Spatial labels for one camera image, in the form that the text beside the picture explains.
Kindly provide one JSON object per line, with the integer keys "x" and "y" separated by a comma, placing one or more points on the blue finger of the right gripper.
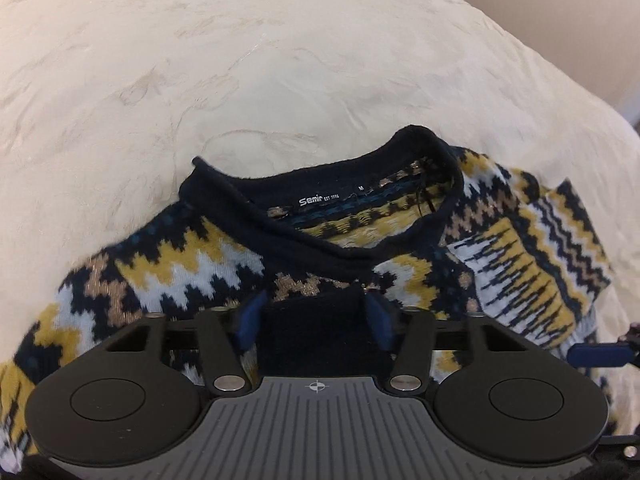
{"x": 599, "y": 355}

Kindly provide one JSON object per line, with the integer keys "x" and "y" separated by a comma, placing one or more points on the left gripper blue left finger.
{"x": 227, "y": 345}

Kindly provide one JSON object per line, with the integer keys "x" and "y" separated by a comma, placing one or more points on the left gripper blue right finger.
{"x": 407, "y": 338}

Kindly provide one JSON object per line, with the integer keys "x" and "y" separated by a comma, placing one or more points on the navy yellow white patterned sweater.
{"x": 426, "y": 224}

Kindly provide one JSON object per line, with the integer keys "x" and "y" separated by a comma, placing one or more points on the cream bed cover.
{"x": 107, "y": 104}

